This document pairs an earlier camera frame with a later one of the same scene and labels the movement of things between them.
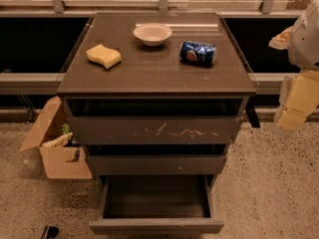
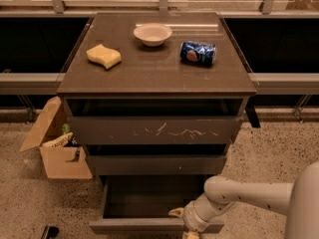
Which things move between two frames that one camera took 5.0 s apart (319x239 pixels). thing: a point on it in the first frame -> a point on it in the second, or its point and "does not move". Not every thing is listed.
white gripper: (305, 40) -> (190, 217)
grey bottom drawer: (157, 204) does not move
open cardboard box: (51, 133) does not move
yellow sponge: (107, 56) does not move
